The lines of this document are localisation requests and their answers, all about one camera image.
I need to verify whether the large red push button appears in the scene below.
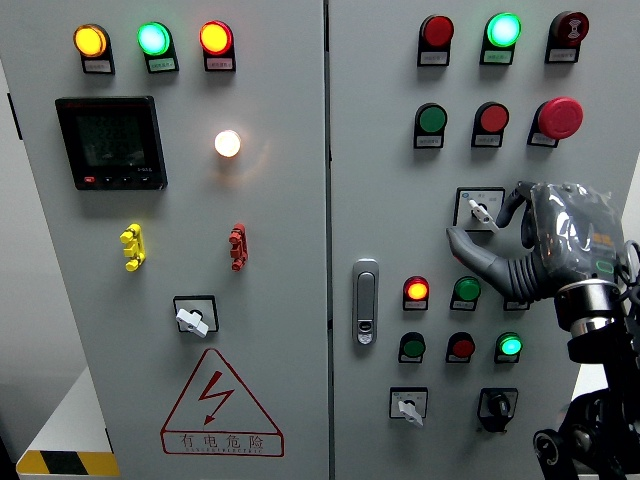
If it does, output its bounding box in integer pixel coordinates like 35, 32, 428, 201
473, 101, 511, 134

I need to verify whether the pale grey cabinet door with lock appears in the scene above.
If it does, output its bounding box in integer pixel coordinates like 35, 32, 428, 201
327, 0, 640, 480

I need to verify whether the turn switch with broad white handle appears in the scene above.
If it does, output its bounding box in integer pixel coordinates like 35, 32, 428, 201
172, 294, 220, 340

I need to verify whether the small unlit green lamp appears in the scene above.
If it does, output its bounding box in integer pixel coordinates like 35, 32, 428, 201
453, 275, 483, 303

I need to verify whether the small yellow handle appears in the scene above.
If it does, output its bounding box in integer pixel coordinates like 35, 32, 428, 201
119, 223, 148, 273

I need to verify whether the white-handle turn switch, small plate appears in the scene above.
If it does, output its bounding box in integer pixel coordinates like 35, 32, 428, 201
389, 386, 430, 429

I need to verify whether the large yellow lamp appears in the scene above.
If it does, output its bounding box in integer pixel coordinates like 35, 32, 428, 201
73, 23, 110, 59

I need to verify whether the red warning triangle sign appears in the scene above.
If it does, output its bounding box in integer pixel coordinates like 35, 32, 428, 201
160, 347, 286, 458

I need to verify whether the large unlit red lamp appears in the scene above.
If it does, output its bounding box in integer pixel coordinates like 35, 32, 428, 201
419, 14, 456, 49

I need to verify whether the large lit red-orange lamp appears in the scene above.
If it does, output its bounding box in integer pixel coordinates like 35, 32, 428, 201
198, 20, 235, 56

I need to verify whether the large green push button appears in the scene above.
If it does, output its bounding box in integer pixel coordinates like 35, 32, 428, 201
414, 102, 449, 135

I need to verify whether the white-handle turn switch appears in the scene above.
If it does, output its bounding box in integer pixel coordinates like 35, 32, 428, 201
452, 186, 506, 234
389, 386, 430, 429

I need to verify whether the black-handle turn switch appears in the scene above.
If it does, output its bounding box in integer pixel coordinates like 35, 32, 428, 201
476, 387, 520, 435

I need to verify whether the small lit red lamp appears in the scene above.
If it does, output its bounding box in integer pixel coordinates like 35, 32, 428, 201
403, 275, 431, 303

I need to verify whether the small red handle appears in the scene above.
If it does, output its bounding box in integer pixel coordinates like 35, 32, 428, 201
228, 222, 249, 272

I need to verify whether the large lit green lamp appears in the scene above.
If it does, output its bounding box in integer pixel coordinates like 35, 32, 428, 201
137, 21, 174, 57
485, 12, 523, 49

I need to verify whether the black and yellow striped tape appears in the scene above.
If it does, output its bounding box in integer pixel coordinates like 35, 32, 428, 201
16, 450, 121, 478

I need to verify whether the black display meter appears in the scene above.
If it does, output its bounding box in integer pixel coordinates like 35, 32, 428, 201
54, 95, 169, 192

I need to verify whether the large red stop button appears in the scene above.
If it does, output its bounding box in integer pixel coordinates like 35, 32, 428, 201
537, 96, 585, 140

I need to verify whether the small red push button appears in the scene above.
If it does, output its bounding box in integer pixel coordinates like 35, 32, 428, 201
447, 331, 477, 359

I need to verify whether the small lit green lamp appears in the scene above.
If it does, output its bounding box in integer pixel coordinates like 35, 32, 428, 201
495, 331, 524, 359

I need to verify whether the small green push button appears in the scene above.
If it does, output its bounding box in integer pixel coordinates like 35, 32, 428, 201
399, 331, 427, 359

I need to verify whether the silver door lock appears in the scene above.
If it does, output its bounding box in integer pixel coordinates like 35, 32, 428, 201
351, 258, 380, 347

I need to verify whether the red and black buzzer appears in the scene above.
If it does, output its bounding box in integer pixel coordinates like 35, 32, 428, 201
549, 10, 590, 46

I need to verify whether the white lamp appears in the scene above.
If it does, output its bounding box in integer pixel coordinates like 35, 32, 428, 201
213, 129, 243, 159

